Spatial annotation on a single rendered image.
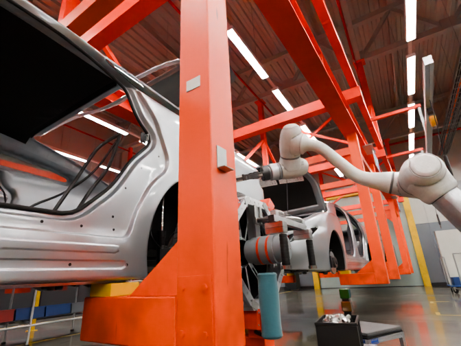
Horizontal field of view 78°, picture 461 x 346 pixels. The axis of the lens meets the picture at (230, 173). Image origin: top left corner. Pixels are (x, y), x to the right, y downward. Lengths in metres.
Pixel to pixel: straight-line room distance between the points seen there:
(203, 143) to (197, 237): 0.33
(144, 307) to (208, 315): 0.29
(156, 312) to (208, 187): 0.46
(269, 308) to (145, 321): 0.52
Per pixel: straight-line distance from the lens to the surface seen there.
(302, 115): 5.09
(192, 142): 1.09
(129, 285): 1.36
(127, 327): 1.21
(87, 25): 2.72
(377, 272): 4.99
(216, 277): 0.93
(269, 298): 1.35
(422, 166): 1.23
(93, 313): 1.38
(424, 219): 14.50
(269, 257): 1.45
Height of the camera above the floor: 0.73
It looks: 20 degrees up
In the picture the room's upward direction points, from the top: 3 degrees counter-clockwise
